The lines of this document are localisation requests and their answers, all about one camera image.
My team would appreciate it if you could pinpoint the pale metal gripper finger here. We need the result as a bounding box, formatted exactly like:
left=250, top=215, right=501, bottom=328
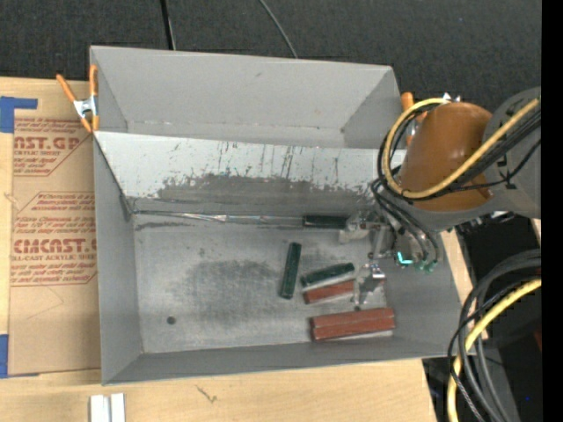
left=339, top=214, right=381, bottom=244
left=353, top=262, right=389, bottom=312

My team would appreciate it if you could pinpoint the red-brown flat block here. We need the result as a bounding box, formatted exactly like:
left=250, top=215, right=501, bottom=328
left=302, top=279, right=356, bottom=305
left=311, top=316, right=397, bottom=343

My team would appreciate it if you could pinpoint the grey metal bin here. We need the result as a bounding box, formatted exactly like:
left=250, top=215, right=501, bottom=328
left=89, top=45, right=479, bottom=387

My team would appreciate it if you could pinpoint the brown cardboard board red print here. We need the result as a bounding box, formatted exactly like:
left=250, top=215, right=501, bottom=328
left=0, top=76, right=103, bottom=378

